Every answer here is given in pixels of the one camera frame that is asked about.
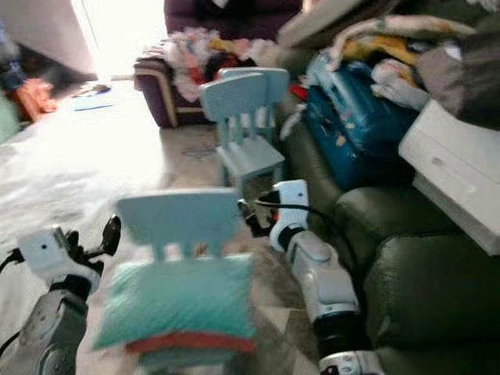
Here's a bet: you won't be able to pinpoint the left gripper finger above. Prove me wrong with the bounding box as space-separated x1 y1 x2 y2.
102 215 123 257

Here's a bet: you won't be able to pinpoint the teal dotted plush pillow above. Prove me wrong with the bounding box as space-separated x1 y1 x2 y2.
94 254 257 351

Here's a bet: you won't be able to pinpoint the purple sofa with cream trim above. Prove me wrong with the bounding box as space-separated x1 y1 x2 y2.
134 0 305 128

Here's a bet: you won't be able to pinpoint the grey green leather sofa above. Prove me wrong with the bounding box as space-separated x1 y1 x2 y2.
328 184 500 375

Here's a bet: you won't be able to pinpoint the light blue child chair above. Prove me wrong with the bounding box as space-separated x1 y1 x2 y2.
219 67 291 107
117 189 255 375
199 73 286 196

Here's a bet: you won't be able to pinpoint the blue suitcase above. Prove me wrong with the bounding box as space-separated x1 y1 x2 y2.
301 51 419 191

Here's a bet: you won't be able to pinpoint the red cloth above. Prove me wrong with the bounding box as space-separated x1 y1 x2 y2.
125 332 255 356

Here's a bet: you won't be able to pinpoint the small red package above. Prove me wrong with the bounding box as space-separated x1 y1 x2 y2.
289 82 309 101

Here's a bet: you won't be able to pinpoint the blue floor mat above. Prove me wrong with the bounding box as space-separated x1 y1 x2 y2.
74 84 114 110

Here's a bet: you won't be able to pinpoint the orange cloth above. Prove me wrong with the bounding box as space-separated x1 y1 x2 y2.
12 78 57 122

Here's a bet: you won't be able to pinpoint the colourful clothes pile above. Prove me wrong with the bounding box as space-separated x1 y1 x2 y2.
145 27 282 83

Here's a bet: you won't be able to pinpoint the white drawer box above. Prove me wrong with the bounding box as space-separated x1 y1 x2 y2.
398 100 500 255

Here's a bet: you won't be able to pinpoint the blue denim clothes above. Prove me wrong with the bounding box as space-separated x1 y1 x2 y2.
0 31 24 91

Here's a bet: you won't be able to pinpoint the long cream padded board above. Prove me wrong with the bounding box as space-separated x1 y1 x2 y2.
277 0 399 48

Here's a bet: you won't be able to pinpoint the yellow white clothes heap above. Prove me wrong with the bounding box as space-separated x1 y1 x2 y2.
328 14 477 110

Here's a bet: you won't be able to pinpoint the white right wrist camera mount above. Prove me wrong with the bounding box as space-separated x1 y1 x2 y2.
270 180 310 249

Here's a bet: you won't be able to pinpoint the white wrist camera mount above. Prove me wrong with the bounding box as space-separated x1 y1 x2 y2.
270 180 310 249
19 225 83 284

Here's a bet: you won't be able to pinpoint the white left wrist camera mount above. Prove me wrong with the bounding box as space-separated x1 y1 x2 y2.
19 225 83 284

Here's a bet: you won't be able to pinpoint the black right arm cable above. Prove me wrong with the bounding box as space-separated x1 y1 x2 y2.
256 198 360 263

